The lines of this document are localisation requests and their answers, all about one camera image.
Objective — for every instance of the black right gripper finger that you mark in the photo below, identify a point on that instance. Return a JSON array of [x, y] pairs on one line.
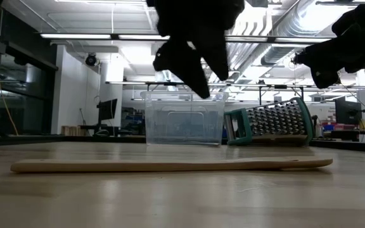
[[355, 22], [323, 63]]

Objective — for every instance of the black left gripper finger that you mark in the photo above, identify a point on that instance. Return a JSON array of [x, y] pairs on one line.
[[215, 54], [182, 60]]

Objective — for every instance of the white ceiling pipe bundle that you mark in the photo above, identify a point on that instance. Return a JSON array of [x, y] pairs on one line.
[[249, 47]]

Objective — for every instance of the dark computer monitor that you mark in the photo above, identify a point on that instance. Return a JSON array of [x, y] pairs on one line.
[[347, 112], [108, 109]]

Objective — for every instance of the red and blue boxes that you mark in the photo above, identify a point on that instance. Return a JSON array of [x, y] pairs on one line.
[[337, 126]]

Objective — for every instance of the clear plastic bin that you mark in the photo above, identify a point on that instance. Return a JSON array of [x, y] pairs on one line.
[[185, 126]]

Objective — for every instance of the long flat wooden spatula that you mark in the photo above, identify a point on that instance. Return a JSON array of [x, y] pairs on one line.
[[170, 165]]

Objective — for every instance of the overhead LED light bar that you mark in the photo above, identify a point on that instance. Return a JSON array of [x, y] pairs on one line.
[[74, 36]]

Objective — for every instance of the stack of wooden blocks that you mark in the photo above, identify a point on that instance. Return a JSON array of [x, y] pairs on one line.
[[73, 130]]

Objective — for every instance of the black metal gantry frame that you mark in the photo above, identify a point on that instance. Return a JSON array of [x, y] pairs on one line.
[[170, 84]]

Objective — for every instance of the silver spiral ventilation duct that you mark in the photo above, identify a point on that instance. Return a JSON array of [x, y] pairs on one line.
[[296, 28]]

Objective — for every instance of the metal box grater green frame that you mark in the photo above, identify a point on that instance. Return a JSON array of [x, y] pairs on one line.
[[274, 122]]

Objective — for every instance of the black overhead camera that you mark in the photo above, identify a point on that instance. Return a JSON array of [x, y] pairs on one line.
[[91, 60]]

